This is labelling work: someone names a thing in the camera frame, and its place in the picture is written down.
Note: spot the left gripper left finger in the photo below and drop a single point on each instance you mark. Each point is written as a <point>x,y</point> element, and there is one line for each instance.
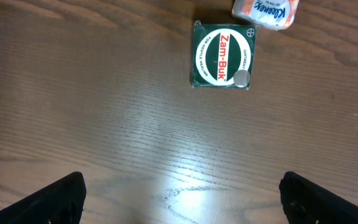
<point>59,202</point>

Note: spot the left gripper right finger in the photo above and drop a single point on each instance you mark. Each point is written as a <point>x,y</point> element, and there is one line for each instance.
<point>304,201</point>

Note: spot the dark green round-logo packet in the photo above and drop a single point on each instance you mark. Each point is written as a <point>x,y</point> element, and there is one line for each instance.
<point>223,55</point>

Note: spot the orange tissue pack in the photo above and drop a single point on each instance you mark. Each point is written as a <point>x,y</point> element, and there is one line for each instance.
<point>270,14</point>

